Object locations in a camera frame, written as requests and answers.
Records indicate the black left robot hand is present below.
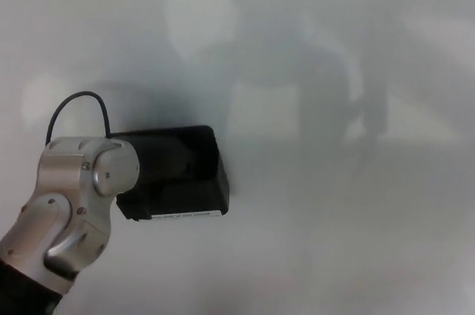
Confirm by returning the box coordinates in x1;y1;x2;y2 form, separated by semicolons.
115;134;193;223

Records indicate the black magnetic marker holder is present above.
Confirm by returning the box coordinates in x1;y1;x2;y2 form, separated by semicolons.
110;125;232;222

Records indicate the white glossy whiteboard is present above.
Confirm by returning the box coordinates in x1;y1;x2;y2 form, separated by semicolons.
0;0;475;315

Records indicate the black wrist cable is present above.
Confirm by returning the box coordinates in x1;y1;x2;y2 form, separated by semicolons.
47;91;112;146

